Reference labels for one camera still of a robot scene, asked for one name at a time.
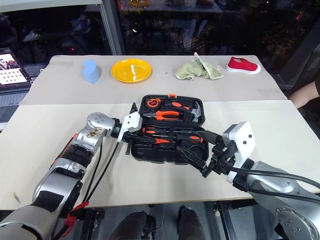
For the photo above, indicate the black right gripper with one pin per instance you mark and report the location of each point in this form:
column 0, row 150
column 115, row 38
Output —
column 222, row 157

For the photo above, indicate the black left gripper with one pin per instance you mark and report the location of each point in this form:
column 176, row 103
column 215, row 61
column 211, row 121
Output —
column 129, row 140

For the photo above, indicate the black and orange screwdriver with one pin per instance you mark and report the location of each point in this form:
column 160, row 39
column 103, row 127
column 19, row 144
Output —
column 152, row 130
column 192, row 139

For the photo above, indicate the black tool case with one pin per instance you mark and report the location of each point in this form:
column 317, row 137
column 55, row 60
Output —
column 165, row 152

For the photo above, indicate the person's bare forearm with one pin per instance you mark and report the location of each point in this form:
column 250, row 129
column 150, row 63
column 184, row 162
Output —
column 303, row 96

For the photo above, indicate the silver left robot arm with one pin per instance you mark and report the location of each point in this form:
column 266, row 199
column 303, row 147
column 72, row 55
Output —
column 50, row 180

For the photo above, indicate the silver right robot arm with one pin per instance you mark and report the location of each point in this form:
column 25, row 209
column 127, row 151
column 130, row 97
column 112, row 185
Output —
column 275, row 182

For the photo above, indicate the claw hammer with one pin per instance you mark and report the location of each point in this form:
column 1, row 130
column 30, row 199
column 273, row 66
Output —
column 196, row 112

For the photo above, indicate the orange black tape measure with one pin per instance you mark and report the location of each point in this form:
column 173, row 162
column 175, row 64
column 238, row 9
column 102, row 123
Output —
column 153, row 103

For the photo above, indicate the yellow plate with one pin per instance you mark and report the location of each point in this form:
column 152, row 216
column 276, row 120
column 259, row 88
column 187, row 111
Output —
column 125, row 71

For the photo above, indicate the dark rounded shape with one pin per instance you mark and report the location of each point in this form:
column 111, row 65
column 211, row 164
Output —
column 132, row 225
column 191, row 222

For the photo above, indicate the green cloth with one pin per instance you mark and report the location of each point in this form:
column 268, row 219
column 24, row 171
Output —
column 192, row 70

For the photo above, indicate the blue sponge block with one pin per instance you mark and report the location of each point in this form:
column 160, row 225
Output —
column 91, row 72

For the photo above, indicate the red shoe with white sole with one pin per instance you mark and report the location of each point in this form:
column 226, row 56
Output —
column 242, row 65

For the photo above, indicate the laptop with lit screen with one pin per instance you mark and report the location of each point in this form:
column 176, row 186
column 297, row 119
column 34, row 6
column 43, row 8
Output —
column 12, row 72

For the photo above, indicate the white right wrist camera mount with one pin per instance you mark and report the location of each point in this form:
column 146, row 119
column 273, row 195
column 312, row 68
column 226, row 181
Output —
column 242, row 135

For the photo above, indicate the grey metal shelf frame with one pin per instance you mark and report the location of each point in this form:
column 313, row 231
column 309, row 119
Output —
column 112, row 30

